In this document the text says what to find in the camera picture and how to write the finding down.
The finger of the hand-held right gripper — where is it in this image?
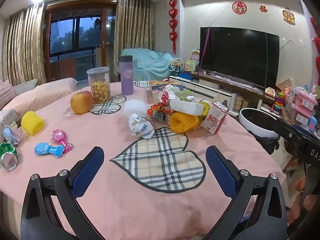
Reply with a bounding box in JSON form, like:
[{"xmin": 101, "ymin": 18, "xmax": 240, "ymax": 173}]
[{"xmin": 272, "ymin": 119, "xmax": 305, "ymax": 143}]

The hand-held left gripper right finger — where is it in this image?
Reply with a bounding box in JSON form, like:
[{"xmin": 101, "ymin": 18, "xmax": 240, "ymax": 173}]
[{"xmin": 205, "ymin": 145, "xmax": 288, "ymax": 240}]

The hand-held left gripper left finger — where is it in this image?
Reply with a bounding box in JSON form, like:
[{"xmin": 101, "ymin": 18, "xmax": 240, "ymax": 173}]
[{"xmin": 20, "ymin": 146, "xmax": 105, "ymax": 240}]

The white bin with black bag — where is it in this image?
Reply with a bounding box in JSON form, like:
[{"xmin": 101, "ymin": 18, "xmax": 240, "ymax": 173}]
[{"xmin": 239, "ymin": 107, "xmax": 282, "ymax": 155}]

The yellow foam ring net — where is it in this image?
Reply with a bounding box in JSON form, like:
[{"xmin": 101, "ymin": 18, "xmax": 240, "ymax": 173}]
[{"xmin": 169, "ymin": 112, "xmax": 202, "ymax": 133}]

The yellow packet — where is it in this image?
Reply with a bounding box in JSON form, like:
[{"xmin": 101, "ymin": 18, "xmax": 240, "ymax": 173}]
[{"xmin": 199, "ymin": 101, "xmax": 212, "ymax": 117}]

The white printed wrapper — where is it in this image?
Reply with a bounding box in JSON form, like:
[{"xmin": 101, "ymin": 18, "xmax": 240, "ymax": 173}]
[{"xmin": 128, "ymin": 113, "xmax": 155, "ymax": 139}]

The white foam fruit net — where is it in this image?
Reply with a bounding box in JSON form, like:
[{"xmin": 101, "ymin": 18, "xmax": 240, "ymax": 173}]
[{"xmin": 124, "ymin": 99, "xmax": 150, "ymax": 117}]

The green milk carton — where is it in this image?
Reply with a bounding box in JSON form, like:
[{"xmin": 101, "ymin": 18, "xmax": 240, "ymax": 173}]
[{"xmin": 175, "ymin": 91, "xmax": 200, "ymax": 102}]

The red snack bag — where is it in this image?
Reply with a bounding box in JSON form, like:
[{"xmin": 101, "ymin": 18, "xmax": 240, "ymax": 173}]
[{"xmin": 147, "ymin": 102, "xmax": 175, "ymax": 123}]

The white tissue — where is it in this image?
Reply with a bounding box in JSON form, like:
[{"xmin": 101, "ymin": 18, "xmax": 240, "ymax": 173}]
[{"xmin": 161, "ymin": 84, "xmax": 182, "ymax": 99}]

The person's right hand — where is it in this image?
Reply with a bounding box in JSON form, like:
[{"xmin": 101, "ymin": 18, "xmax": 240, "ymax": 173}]
[{"xmin": 291, "ymin": 176, "xmax": 320, "ymax": 220}]

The pink plastic storage box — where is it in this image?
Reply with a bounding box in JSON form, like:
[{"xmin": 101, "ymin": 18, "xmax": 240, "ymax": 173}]
[
  {"xmin": 291, "ymin": 104, "xmax": 313, "ymax": 128},
  {"xmin": 294, "ymin": 89, "xmax": 318, "ymax": 113}
]

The blue toy box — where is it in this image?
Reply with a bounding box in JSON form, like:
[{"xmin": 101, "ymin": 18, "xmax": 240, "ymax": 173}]
[{"xmin": 307, "ymin": 116, "xmax": 318, "ymax": 132}]

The pink toy rattle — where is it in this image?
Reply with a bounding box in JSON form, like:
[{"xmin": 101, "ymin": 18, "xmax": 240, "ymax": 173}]
[{"xmin": 51, "ymin": 129, "xmax": 74, "ymax": 154}]

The pink blanket with plaid hearts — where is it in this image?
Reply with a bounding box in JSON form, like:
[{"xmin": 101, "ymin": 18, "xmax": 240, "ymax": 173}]
[{"xmin": 0, "ymin": 80, "xmax": 288, "ymax": 233}]

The blue toy rattle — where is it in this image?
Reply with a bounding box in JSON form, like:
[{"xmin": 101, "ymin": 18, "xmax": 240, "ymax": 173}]
[{"xmin": 34, "ymin": 142, "xmax": 66, "ymax": 158}]

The brown cardboard box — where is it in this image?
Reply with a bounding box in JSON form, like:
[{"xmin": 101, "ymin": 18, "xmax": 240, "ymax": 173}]
[{"xmin": 276, "ymin": 77, "xmax": 295, "ymax": 93}]

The red and white milk carton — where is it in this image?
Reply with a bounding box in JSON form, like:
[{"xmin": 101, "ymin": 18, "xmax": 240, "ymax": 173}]
[{"xmin": 201, "ymin": 101, "xmax": 230, "ymax": 135}]

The apple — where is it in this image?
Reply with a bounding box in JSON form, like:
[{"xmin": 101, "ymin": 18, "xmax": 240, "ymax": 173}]
[{"xmin": 70, "ymin": 91, "xmax": 94, "ymax": 115}]

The yellow foam cup net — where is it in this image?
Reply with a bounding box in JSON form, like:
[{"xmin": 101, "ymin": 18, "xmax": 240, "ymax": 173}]
[{"xmin": 21, "ymin": 111, "xmax": 45, "ymax": 137}]

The green metal can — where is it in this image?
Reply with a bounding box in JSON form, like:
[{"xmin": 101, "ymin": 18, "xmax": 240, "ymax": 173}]
[{"xmin": 0, "ymin": 142, "xmax": 18, "ymax": 172}]

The white television cabinet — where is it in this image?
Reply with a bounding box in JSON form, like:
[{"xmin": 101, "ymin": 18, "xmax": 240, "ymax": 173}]
[{"xmin": 169, "ymin": 71, "xmax": 278, "ymax": 118}]

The clear jar of snack balls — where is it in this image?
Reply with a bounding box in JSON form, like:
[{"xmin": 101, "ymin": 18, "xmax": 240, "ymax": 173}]
[{"xmin": 87, "ymin": 67, "xmax": 111, "ymax": 105}]

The pastel crumpled wrapper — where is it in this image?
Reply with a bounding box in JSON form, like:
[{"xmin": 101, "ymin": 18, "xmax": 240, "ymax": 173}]
[{"xmin": 2, "ymin": 122, "xmax": 23, "ymax": 145}]

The beige sofa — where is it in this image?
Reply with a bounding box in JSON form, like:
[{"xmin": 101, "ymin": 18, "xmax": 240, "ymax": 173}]
[{"xmin": 0, "ymin": 77, "xmax": 78, "ymax": 110}]

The black television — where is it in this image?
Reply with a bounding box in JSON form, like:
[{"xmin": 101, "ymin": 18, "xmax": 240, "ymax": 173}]
[{"xmin": 199, "ymin": 26, "xmax": 280, "ymax": 90}]

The purple drinking bottle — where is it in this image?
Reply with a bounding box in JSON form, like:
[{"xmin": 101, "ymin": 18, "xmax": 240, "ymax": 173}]
[{"xmin": 119, "ymin": 55, "xmax": 135, "ymax": 96}]

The colourful picture book box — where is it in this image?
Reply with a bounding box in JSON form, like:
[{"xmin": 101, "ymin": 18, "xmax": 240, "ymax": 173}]
[{"xmin": 149, "ymin": 80, "xmax": 185, "ymax": 92}]

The pastel toy house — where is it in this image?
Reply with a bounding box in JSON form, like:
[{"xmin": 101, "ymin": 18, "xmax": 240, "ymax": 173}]
[{"xmin": 185, "ymin": 60, "xmax": 198, "ymax": 72}]

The pink striped pillow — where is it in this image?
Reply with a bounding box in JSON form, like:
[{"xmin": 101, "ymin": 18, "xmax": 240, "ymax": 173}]
[{"xmin": 0, "ymin": 80, "xmax": 17, "ymax": 110}]

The toy ferris wheel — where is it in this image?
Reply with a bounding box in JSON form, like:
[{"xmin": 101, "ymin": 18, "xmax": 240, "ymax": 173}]
[{"xmin": 170, "ymin": 59, "xmax": 185, "ymax": 77}]

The teal cloth covered sofa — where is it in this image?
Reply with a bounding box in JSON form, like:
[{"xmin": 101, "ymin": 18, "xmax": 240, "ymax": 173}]
[{"xmin": 117, "ymin": 48, "xmax": 175, "ymax": 80}]

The beige patterned curtain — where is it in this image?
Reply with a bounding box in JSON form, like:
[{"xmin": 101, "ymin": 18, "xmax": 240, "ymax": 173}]
[
  {"xmin": 114, "ymin": 0, "xmax": 154, "ymax": 75},
  {"xmin": 2, "ymin": 4, "xmax": 48, "ymax": 85}
]

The stacking ring toy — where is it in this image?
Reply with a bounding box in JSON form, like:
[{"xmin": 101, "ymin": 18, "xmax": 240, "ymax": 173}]
[{"xmin": 274, "ymin": 91, "xmax": 285, "ymax": 110}]

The red heart knot string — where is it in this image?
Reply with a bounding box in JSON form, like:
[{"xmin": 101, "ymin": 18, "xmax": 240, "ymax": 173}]
[
  {"xmin": 309, "ymin": 17, "xmax": 320, "ymax": 78},
  {"xmin": 168, "ymin": 0, "xmax": 178, "ymax": 54}
]

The gold wall decoration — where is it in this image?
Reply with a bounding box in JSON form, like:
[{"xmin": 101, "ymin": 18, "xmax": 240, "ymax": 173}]
[{"xmin": 282, "ymin": 8, "xmax": 295, "ymax": 25}]

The round red wall decoration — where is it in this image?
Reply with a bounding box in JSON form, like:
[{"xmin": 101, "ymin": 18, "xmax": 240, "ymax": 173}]
[{"xmin": 232, "ymin": 1, "xmax": 251, "ymax": 15}]

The wooden frame glass door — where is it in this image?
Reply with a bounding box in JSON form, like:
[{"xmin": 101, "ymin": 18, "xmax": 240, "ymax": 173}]
[{"xmin": 44, "ymin": 4, "xmax": 118, "ymax": 80}]

